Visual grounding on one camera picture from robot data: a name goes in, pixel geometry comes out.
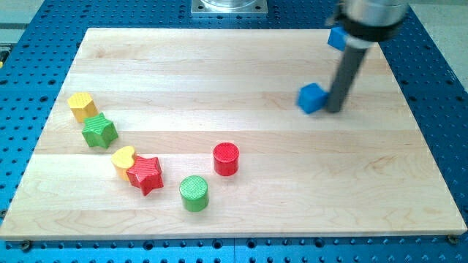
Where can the blue wooden cube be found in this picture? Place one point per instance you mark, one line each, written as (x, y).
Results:
(311, 98)

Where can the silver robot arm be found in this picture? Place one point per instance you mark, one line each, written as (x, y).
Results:
(369, 21)

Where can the blue block on arm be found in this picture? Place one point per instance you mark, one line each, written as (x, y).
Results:
(337, 38)

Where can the red wooden cylinder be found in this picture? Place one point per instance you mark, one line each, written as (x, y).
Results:
(226, 156)

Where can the green wooden cylinder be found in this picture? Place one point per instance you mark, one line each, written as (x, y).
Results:
(194, 193)

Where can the light wooden board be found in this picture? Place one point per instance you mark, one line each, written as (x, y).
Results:
(176, 133)

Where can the red wooden star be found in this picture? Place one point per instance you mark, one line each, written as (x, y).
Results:
(146, 174)

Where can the yellow wooden heart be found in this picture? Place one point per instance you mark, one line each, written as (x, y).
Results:
(122, 160)

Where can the green wooden star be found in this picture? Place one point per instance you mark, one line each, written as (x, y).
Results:
(99, 131)

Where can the grey pusher rod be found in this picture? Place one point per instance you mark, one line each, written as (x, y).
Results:
(348, 68)

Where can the yellow wooden hexagon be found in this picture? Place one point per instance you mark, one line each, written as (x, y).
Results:
(82, 106)

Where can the blue perforated metal table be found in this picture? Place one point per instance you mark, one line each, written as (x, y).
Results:
(38, 64)

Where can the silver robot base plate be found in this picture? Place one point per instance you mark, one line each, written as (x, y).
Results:
(223, 7)

